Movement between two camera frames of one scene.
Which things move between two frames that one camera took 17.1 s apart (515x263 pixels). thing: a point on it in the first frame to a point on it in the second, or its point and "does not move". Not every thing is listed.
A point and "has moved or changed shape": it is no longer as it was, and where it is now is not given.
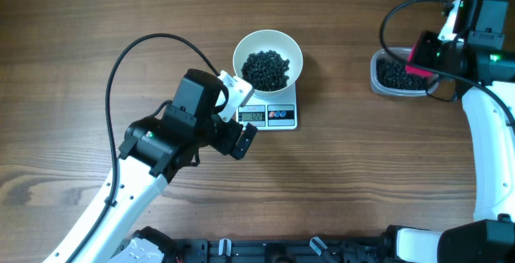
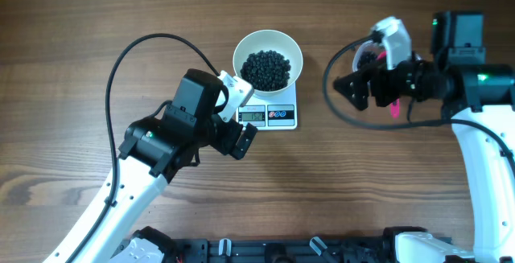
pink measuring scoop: x=416 y=70 has moved or changed shape
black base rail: x=323 y=250 does not move
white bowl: x=270 y=60 does not move
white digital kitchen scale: x=269 y=114 does not move
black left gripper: x=226 y=144 does not move
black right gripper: x=428 y=39 to x=380 y=76
